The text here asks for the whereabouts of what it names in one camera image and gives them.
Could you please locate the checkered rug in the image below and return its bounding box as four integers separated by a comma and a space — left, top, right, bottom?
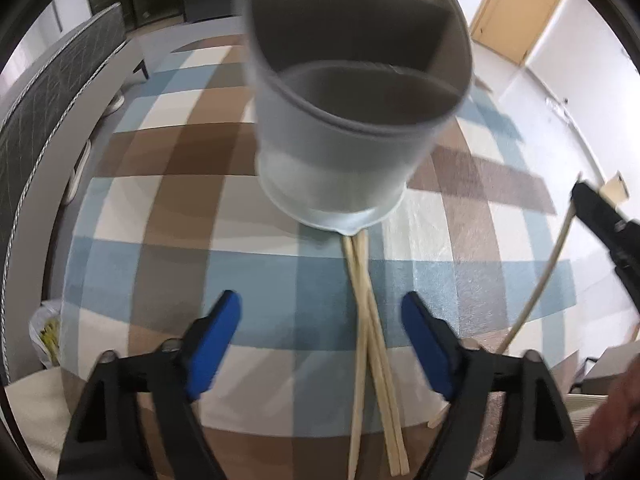
60, 35, 581, 480

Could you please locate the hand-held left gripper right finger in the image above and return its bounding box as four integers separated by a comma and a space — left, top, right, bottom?
401, 291, 586, 480

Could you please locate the person's right hand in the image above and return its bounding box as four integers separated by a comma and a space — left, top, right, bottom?
580, 360, 640, 478

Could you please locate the cream woven cushion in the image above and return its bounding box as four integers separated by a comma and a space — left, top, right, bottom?
0, 365, 76, 480

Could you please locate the clear plastic bag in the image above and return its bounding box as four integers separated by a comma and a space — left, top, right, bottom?
31, 300, 65, 368

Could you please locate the grey quilted bed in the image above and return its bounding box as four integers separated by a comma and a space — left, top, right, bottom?
0, 2, 151, 386

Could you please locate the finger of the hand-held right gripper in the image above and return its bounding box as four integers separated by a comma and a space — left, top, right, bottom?
571, 181, 640, 311

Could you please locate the wooden door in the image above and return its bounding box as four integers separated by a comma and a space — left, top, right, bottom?
470, 0, 568, 66

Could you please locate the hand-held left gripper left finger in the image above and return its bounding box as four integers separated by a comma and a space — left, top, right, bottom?
57, 289, 243, 480

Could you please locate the small cardboard piece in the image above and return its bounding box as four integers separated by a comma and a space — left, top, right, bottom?
597, 172, 631, 206

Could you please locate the grey plastic utensil holder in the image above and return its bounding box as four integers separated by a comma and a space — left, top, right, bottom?
235, 0, 474, 235

